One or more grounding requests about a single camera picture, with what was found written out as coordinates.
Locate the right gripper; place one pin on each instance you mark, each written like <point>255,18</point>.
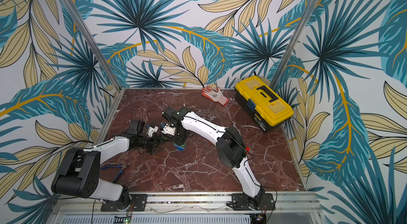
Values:
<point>177,134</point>

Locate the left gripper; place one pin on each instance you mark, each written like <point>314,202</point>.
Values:
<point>156,143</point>

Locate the dark blue square brick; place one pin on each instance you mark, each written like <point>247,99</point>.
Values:
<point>180,148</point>

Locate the dark green long brick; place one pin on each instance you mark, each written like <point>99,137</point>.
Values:
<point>180,145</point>

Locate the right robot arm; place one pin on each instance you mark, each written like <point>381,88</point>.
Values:
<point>229,144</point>

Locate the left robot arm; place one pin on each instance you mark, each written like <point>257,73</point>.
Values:
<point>79,172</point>

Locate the red white work glove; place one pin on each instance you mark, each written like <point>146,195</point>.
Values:
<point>215,95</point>

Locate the yellow black toolbox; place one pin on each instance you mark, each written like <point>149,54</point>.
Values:
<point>262,104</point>

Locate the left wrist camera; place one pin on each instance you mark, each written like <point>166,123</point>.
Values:
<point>139,128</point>

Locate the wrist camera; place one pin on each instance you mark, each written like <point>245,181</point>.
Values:
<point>139,128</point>
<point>167,129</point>

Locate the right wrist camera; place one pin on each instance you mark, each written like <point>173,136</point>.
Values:
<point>167,129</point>

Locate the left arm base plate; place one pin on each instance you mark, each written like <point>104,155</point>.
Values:
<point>128,203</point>

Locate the aluminium front rail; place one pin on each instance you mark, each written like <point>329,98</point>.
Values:
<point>298,207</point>

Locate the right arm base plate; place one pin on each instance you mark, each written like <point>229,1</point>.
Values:
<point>242,202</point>

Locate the left aluminium post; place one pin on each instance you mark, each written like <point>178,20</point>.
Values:
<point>86,34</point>

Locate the aluminium post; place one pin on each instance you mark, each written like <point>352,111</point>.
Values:
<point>86,34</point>
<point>308,10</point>

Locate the right aluminium post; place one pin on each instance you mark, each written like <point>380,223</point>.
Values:
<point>308,10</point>

